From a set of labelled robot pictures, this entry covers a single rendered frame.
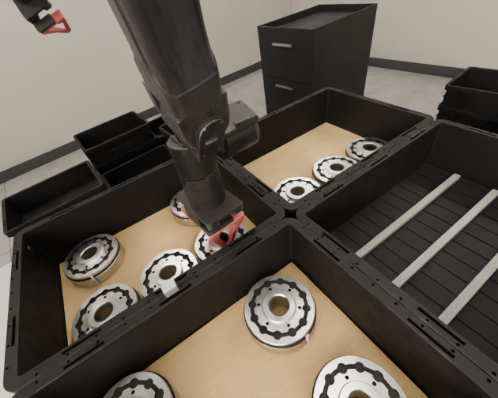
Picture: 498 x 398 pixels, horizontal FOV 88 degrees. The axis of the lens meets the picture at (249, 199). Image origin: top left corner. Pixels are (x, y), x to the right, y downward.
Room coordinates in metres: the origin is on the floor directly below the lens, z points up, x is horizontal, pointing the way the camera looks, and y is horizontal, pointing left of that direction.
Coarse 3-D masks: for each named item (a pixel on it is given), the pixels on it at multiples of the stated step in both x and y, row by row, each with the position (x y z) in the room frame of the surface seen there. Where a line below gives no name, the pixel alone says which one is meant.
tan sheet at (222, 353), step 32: (224, 320) 0.17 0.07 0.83; (320, 320) 0.14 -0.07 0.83; (192, 352) 0.14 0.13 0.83; (224, 352) 0.13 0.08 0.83; (256, 352) 0.12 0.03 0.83; (320, 352) 0.10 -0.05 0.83; (352, 352) 0.10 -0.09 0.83; (192, 384) 0.10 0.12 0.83; (224, 384) 0.09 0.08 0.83; (256, 384) 0.08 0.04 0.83; (288, 384) 0.08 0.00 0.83
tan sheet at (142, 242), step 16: (144, 224) 0.42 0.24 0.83; (160, 224) 0.41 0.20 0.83; (176, 224) 0.40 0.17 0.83; (128, 240) 0.38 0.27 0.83; (144, 240) 0.37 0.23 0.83; (160, 240) 0.36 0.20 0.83; (176, 240) 0.35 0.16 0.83; (192, 240) 0.34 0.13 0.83; (128, 256) 0.34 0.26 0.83; (144, 256) 0.33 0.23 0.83; (128, 272) 0.30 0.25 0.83; (64, 288) 0.29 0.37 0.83; (80, 288) 0.28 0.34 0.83; (96, 288) 0.28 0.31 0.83; (64, 304) 0.26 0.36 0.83; (80, 304) 0.25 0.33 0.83
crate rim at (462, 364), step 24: (264, 240) 0.23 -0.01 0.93; (312, 240) 0.21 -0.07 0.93; (216, 264) 0.21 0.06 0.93; (336, 264) 0.17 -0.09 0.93; (192, 288) 0.18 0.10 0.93; (144, 312) 0.16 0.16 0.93; (408, 312) 0.10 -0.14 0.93; (120, 336) 0.14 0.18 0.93; (432, 336) 0.07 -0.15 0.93; (72, 360) 0.12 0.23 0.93; (456, 360) 0.05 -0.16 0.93; (48, 384) 0.10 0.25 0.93; (480, 384) 0.03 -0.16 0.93
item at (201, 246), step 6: (228, 228) 0.32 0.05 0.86; (240, 228) 0.32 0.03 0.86; (246, 228) 0.31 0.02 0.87; (198, 234) 0.33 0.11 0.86; (204, 234) 0.33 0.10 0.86; (240, 234) 0.30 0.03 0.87; (198, 240) 0.31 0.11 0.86; (204, 240) 0.31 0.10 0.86; (198, 246) 0.29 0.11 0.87; (204, 246) 0.29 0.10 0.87; (198, 252) 0.28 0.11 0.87; (204, 252) 0.28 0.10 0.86; (210, 252) 0.28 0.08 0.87; (204, 258) 0.27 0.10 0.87
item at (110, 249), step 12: (84, 240) 0.38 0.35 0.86; (96, 240) 0.37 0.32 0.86; (108, 240) 0.36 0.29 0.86; (72, 252) 0.35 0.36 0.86; (108, 252) 0.33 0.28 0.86; (72, 264) 0.32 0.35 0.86; (96, 264) 0.31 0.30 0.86; (108, 264) 0.31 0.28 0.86; (72, 276) 0.29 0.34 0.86; (84, 276) 0.28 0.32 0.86
